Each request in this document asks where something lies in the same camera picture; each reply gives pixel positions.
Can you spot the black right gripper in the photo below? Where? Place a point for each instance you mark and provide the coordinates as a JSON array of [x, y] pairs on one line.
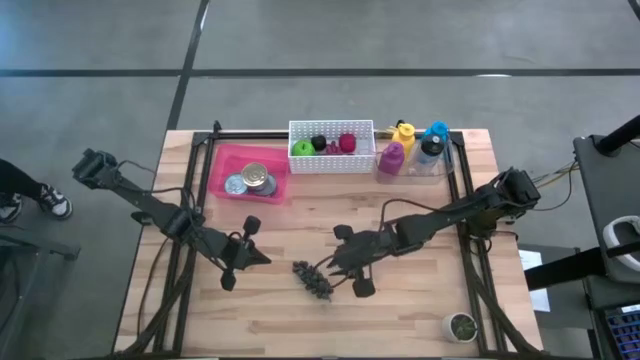
[[372, 245]]

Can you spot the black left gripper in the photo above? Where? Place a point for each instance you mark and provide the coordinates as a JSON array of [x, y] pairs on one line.
[[232, 250]]

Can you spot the tin can purple label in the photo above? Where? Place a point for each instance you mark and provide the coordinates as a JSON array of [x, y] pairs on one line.
[[271, 189]]

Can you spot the silver tin can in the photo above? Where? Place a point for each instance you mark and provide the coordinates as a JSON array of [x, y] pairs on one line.
[[234, 184]]

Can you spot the tin can blue red label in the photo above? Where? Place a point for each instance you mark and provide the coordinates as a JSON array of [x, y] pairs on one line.
[[255, 175]]

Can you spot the red grapes with leaf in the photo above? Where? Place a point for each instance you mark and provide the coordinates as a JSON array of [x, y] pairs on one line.
[[332, 148]]

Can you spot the purple plastic bottle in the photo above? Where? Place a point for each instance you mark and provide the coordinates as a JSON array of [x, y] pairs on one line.
[[391, 159]]

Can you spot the green apple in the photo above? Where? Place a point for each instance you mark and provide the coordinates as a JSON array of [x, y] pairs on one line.
[[303, 148]]

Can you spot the red strawberry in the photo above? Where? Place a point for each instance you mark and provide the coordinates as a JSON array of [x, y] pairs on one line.
[[347, 142]]

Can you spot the dark purple plum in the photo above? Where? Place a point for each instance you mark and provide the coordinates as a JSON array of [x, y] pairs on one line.
[[318, 143]]

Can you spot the yellow plastic bottle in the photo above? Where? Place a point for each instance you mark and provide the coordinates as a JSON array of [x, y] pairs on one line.
[[405, 134]]

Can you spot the clear bottle black cap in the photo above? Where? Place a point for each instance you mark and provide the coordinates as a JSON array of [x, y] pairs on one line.
[[430, 147]]

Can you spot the blue plastic bottle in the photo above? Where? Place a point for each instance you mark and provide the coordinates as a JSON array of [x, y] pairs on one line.
[[440, 127]]

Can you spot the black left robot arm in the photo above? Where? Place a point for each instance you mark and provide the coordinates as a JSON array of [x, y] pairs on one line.
[[150, 202]]

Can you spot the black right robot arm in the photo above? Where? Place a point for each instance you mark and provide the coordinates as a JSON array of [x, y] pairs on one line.
[[465, 207]]

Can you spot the white perforated metal basket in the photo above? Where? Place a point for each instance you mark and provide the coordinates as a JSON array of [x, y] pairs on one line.
[[330, 165]]

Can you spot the pink plastic bin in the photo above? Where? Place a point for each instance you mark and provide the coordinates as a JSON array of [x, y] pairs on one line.
[[220, 165]]

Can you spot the black table edge clamp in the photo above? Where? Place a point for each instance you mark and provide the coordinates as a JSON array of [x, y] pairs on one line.
[[141, 218]]

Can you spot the clear plastic bin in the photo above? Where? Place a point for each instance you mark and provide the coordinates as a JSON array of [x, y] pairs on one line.
[[425, 175]]

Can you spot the small plant white pot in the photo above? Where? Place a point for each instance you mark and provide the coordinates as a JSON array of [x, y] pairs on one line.
[[459, 327]]

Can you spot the person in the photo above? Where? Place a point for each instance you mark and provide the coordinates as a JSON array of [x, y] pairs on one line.
[[20, 185]]

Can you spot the white headset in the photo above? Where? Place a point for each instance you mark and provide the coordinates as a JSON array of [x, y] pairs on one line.
[[607, 235]]

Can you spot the dark grey cart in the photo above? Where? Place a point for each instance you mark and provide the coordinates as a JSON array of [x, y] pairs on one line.
[[605, 190]]

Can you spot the black keyboard green keys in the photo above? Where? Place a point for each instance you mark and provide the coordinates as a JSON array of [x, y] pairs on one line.
[[625, 332]]

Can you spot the black stand pole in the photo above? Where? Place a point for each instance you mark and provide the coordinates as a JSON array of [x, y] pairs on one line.
[[620, 135]]

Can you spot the black aluminium table frame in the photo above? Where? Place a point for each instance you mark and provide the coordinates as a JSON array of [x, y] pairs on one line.
[[250, 135]]

